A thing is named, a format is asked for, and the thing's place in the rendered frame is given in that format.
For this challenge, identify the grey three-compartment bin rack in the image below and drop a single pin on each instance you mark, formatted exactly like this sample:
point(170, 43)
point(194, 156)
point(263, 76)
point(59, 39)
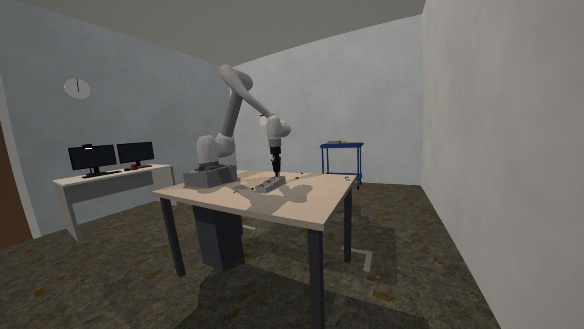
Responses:
point(270, 184)

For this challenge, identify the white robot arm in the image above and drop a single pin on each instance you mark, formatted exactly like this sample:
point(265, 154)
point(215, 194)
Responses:
point(210, 149)

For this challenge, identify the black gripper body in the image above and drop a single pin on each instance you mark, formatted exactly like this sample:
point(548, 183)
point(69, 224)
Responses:
point(275, 151)

